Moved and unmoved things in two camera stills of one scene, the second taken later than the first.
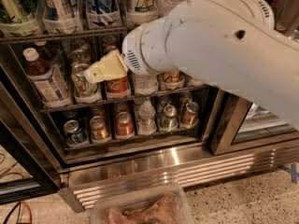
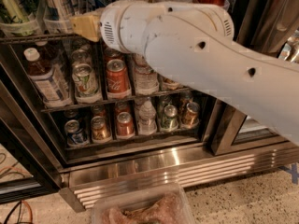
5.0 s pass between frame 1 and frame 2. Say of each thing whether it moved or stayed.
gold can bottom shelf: stayed
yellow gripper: moved
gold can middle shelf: stayed
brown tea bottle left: stayed
